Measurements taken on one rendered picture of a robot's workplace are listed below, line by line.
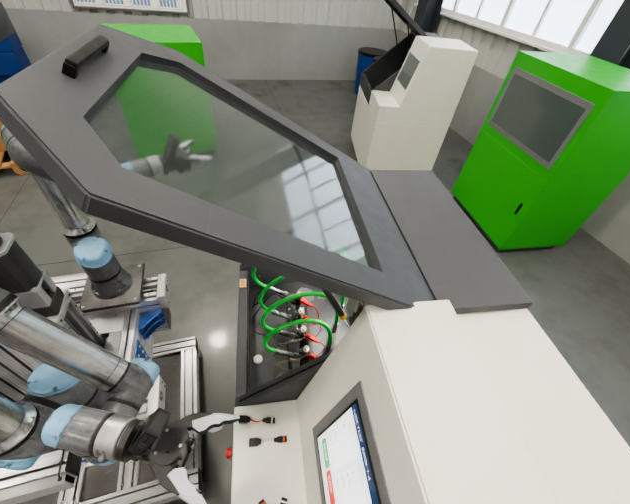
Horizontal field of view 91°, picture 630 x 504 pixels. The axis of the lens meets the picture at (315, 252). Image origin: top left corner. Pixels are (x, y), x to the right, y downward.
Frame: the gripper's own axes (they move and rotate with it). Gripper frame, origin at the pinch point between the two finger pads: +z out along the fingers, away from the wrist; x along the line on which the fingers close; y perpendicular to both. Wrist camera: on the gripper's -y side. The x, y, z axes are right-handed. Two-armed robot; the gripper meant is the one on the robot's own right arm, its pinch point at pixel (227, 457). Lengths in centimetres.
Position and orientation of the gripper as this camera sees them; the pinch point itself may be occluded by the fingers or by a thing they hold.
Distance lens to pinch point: 71.2
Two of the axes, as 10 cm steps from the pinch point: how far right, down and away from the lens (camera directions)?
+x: -1.5, 5.9, -8.0
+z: 9.8, 1.8, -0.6
